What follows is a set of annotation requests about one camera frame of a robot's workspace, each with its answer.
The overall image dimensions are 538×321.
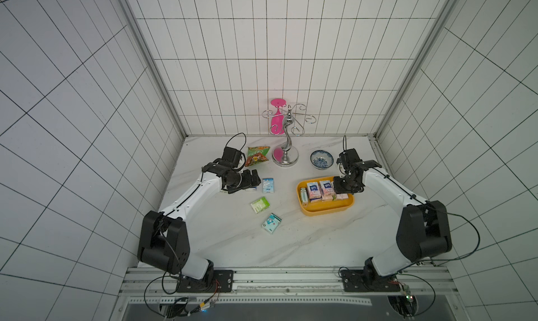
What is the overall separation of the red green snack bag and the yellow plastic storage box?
241mm

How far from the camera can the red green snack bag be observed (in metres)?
1.05

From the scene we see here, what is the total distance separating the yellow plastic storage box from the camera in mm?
874
